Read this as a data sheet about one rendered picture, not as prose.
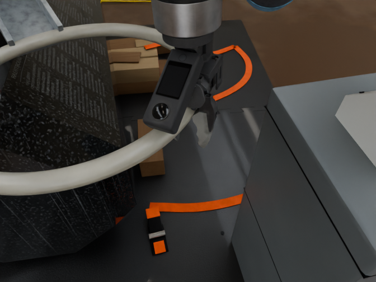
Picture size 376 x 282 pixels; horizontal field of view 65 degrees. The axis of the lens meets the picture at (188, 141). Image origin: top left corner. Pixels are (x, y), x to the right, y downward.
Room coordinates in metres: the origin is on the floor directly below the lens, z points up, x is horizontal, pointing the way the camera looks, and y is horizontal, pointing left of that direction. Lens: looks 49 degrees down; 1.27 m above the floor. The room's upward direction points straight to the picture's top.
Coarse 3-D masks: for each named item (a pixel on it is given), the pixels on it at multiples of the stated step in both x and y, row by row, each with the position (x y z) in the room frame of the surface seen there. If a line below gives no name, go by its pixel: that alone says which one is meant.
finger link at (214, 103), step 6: (210, 96) 0.33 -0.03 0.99; (204, 102) 0.34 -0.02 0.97; (210, 102) 0.33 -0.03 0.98; (216, 102) 0.34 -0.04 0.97; (204, 108) 0.33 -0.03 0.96; (210, 108) 0.33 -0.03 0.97; (216, 108) 0.34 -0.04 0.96; (210, 114) 0.33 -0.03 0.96; (216, 114) 0.34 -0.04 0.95; (210, 120) 0.33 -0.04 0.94; (210, 126) 0.33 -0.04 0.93
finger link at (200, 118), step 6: (198, 114) 0.34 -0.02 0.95; (204, 114) 0.33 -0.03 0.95; (198, 120) 0.34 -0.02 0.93; (204, 120) 0.33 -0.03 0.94; (198, 126) 0.34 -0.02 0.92; (204, 126) 0.33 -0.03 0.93; (198, 132) 0.34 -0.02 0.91; (204, 132) 0.33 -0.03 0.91; (210, 132) 0.33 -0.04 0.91; (204, 138) 0.33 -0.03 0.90; (198, 144) 0.34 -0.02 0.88; (204, 144) 0.33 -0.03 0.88
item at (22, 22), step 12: (0, 0) 0.75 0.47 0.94; (12, 0) 0.76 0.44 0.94; (24, 0) 0.77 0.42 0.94; (36, 0) 0.76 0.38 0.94; (0, 12) 0.71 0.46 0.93; (12, 12) 0.72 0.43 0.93; (24, 12) 0.73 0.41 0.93; (36, 12) 0.73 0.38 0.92; (48, 12) 0.68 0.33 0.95; (0, 24) 0.62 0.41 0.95; (12, 24) 0.68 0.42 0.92; (24, 24) 0.69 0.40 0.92; (36, 24) 0.69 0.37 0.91; (48, 24) 0.70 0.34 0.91; (60, 24) 0.65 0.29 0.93; (12, 36) 0.64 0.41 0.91; (24, 36) 0.65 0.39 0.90
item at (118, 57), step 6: (114, 54) 1.64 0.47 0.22; (120, 54) 1.64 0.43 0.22; (126, 54) 1.64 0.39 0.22; (132, 54) 1.64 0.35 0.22; (138, 54) 1.64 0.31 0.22; (114, 60) 1.58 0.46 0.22; (120, 60) 1.58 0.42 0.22; (126, 60) 1.58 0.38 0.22; (132, 60) 1.58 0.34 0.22; (138, 60) 1.58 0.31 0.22
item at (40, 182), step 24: (96, 24) 0.67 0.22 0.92; (120, 24) 0.66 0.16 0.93; (0, 48) 0.57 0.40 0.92; (24, 48) 0.59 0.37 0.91; (168, 48) 0.57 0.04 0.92; (144, 144) 0.26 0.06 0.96; (72, 168) 0.22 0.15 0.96; (96, 168) 0.22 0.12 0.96; (120, 168) 0.23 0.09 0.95; (0, 192) 0.20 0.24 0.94; (24, 192) 0.20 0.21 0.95; (48, 192) 0.20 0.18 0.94
